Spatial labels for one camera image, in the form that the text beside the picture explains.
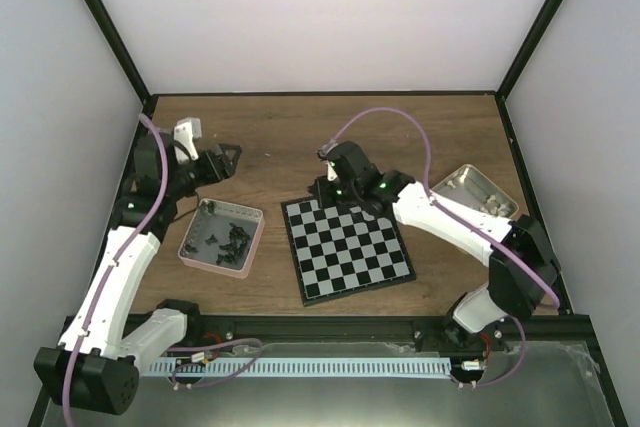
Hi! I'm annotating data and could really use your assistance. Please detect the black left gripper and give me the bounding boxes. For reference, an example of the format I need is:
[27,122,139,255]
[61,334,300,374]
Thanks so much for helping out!
[168,145,243,201]

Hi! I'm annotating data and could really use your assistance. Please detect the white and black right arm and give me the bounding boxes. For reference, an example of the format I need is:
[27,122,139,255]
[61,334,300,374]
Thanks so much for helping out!
[309,141,560,350]

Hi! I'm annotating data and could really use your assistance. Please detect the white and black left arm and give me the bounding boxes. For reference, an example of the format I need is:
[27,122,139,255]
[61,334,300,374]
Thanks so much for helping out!
[34,133,242,419]

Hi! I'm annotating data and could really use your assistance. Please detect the pile of black chess pieces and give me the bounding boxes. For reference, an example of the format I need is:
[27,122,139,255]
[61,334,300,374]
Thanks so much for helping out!
[179,200,252,269]

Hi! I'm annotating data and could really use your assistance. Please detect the pile of white chess pieces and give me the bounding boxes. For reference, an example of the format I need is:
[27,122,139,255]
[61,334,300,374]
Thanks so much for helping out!
[439,177,519,218]

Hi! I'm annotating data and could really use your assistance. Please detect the black and silver chessboard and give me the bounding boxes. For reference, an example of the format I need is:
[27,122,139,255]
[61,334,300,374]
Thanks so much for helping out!
[281,197,416,307]

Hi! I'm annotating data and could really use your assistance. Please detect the pink tray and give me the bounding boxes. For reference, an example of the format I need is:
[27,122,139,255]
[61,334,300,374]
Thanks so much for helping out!
[178,199,265,279]

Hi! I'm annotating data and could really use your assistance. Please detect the gold metal tin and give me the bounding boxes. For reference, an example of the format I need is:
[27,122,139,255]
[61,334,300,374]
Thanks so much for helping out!
[432,164,519,218]

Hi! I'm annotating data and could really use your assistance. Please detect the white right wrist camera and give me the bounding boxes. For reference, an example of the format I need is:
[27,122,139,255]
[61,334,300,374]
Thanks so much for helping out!
[317,146,338,182]

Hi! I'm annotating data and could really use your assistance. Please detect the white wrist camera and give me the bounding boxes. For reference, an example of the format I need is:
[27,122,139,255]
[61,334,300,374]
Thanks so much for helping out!
[173,117,202,164]
[317,146,338,182]

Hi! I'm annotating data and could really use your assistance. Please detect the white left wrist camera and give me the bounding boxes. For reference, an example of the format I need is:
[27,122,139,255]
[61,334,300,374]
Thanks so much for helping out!
[173,117,202,164]

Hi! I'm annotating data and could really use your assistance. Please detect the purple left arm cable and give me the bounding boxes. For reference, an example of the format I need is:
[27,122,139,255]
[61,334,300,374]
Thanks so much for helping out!
[62,114,174,427]

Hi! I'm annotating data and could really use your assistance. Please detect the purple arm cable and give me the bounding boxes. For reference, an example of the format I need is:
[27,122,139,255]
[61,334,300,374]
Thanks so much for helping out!
[62,114,174,427]
[327,106,561,388]

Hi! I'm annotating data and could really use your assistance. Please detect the light blue slotted cable duct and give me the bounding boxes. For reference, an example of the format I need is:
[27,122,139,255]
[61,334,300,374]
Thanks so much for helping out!
[143,357,451,380]

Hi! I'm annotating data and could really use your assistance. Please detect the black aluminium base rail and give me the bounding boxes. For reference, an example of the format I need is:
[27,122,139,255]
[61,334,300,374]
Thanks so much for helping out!
[59,314,594,353]

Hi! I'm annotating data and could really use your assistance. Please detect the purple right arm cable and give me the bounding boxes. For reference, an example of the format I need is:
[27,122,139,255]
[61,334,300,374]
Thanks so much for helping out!
[327,106,561,388]

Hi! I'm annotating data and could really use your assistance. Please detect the black frame post left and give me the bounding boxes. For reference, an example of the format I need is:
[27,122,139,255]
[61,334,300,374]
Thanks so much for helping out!
[83,0,151,104]

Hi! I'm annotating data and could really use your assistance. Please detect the black frame post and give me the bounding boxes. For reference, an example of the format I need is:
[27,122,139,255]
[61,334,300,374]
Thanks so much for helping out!
[496,0,564,100]
[83,0,151,104]

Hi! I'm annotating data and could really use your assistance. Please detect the black frame post right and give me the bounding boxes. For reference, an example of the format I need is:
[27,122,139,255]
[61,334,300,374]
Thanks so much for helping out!
[496,0,564,100]

